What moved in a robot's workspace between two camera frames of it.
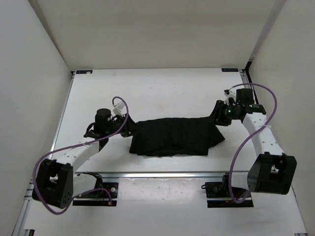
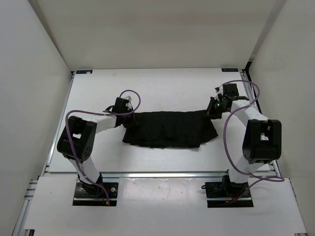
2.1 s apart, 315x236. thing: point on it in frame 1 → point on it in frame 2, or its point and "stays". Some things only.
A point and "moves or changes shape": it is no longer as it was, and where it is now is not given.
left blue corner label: x=84 y=72 stays
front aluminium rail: x=171 y=174 stays
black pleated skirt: x=174 y=137 moves or changes shape
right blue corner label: x=229 y=70 stays
